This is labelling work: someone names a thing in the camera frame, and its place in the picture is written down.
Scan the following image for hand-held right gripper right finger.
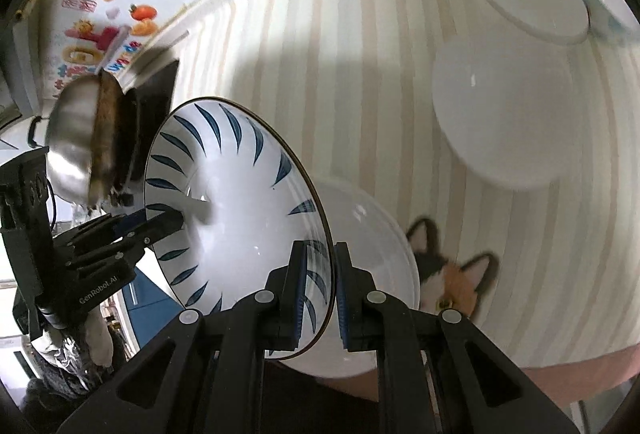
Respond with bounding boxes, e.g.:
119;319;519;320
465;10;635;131
334;241;588;434

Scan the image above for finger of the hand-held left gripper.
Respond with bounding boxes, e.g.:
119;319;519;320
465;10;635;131
52;214;126;251
65;210;187;275

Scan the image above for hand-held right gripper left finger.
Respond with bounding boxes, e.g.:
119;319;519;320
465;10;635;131
55;241;308;434

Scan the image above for plain white plate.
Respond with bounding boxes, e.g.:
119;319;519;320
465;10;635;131
277;179;421;377

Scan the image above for blue leaf pattern plate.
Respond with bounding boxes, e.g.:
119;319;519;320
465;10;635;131
144;98;336;361

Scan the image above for blue cabinet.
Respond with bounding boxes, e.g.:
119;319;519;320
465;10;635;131
120;264;176;355

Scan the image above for steel wok lid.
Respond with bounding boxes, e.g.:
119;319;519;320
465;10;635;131
46;74;113;205

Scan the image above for black induction stove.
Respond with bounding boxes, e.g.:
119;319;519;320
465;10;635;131
120;58;181;185

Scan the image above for dark cloth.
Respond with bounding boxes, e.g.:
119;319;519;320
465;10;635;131
20;314;136;415

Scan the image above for striped cat tablecloth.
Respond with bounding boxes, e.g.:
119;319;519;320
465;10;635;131
165;0;640;405

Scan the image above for colourful wall stickers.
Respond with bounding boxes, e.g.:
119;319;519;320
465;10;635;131
50;0;161;99

